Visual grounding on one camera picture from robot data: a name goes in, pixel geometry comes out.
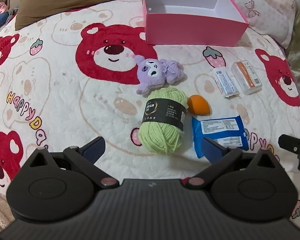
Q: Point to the purple plush toy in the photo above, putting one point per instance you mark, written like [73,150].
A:
[150,70]

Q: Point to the clear case with orange label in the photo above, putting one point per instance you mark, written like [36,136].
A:
[247,77]

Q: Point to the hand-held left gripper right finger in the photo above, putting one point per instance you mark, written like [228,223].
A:
[212,150]

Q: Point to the pink cardboard box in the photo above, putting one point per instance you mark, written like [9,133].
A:
[190,30]

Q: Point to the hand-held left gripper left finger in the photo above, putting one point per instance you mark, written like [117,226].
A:
[93,150]

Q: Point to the white sachet packet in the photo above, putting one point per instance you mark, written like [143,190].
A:
[225,82]

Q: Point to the green yarn ball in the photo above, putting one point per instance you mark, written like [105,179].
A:
[160,137]

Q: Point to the beige fuzzy blanket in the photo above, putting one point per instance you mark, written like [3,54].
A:
[0,210]

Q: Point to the blue wipes packet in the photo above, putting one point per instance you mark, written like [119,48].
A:
[197,136]

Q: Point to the pink floral pillow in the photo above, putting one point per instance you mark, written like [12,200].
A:
[265,5]

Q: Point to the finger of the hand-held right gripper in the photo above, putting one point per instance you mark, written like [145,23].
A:
[292,143]

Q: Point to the bear printed blanket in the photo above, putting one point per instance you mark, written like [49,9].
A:
[65,92]

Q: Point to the orange makeup sponge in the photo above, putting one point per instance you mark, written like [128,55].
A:
[197,105]

